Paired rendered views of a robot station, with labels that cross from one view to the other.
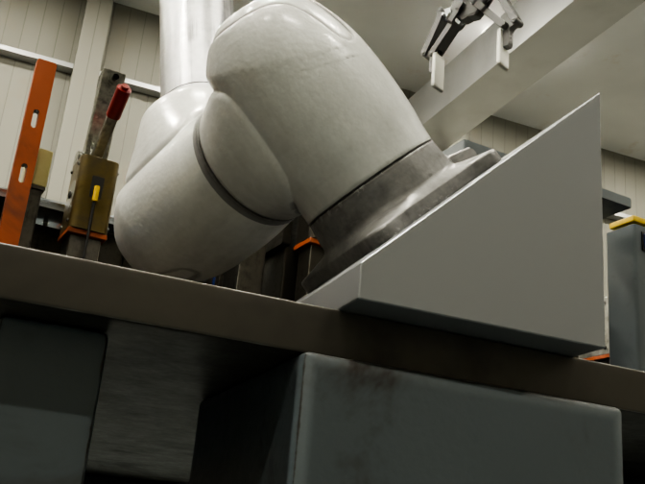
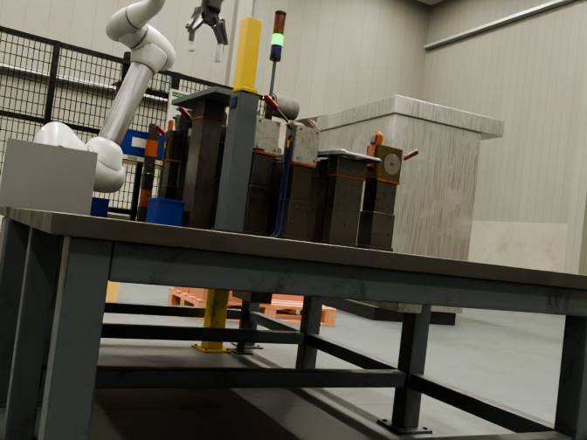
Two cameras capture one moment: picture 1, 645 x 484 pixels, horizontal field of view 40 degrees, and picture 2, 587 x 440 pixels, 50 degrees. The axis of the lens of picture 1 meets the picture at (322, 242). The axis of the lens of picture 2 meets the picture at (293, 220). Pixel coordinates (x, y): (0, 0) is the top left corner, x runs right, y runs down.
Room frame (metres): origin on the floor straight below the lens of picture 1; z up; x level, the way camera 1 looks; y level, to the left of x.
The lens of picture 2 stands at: (1.52, -2.56, 0.70)
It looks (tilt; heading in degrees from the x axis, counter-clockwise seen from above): 2 degrees up; 84
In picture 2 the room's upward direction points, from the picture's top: 7 degrees clockwise
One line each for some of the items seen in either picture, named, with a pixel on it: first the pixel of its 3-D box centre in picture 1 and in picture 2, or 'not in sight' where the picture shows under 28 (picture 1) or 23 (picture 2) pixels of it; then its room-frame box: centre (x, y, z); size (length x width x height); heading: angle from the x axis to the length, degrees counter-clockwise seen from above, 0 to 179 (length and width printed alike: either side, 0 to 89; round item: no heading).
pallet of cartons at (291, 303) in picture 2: not in sight; (252, 289); (1.85, 3.04, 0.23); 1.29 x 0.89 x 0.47; 18
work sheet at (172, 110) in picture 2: not in sight; (184, 120); (1.24, 0.97, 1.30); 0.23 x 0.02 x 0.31; 27
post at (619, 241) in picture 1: (636, 349); (236, 163); (1.54, -0.57, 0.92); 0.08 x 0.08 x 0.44; 27
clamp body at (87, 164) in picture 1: (77, 274); not in sight; (1.24, 0.35, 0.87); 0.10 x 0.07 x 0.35; 27
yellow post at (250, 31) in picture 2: not in sight; (231, 183); (1.54, 1.21, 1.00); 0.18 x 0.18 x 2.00; 27
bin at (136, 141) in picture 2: not in sight; (135, 145); (1.03, 0.73, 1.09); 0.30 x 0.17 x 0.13; 25
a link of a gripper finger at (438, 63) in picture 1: (438, 72); (218, 53); (1.43, -0.18, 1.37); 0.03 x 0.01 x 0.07; 136
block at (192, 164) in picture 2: not in sight; (201, 165); (1.42, -0.34, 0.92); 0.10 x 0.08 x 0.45; 117
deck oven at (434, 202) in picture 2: not in sight; (393, 215); (3.49, 4.64, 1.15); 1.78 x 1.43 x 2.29; 108
